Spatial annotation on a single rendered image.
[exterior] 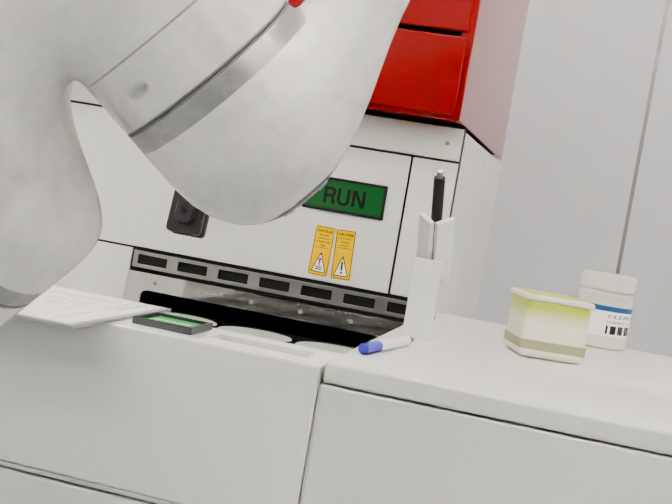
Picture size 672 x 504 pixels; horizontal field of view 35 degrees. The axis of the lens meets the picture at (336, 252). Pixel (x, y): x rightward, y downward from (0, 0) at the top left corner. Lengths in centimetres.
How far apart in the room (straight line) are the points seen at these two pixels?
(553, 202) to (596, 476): 213
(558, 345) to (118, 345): 48
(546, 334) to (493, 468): 32
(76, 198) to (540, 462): 43
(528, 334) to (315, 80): 62
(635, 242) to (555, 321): 181
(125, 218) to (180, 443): 74
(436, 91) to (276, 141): 88
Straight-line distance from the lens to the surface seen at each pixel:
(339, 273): 152
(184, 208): 95
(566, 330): 117
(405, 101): 146
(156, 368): 93
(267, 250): 155
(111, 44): 58
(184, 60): 58
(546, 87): 300
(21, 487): 101
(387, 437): 89
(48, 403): 98
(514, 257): 297
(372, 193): 151
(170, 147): 60
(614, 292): 140
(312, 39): 61
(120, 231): 163
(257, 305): 154
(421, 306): 114
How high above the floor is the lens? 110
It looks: 3 degrees down
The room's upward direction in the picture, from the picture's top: 10 degrees clockwise
